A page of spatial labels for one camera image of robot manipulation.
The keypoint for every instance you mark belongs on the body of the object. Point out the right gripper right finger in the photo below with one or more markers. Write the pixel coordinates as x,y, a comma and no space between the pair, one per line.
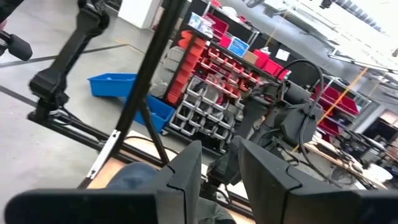
295,202

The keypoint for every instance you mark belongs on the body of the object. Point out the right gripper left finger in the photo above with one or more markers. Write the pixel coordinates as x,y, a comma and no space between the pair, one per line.
93,208

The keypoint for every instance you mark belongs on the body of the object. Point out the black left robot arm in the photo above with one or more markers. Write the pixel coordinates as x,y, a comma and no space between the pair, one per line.
295,124

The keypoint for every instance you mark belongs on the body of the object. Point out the blue denim cap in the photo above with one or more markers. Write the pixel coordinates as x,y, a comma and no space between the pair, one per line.
133,175

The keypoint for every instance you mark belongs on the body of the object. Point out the rack of red grey bins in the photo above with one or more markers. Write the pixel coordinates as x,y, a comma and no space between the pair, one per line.
202,93

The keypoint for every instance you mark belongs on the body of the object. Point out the blue plastic bin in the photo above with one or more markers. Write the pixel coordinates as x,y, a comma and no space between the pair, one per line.
161,113
109,84

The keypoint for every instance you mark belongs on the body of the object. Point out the black shelving with red bins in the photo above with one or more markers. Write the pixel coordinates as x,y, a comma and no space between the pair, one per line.
270,67

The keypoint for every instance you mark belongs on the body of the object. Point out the white cabinet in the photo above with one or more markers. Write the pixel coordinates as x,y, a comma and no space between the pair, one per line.
140,12

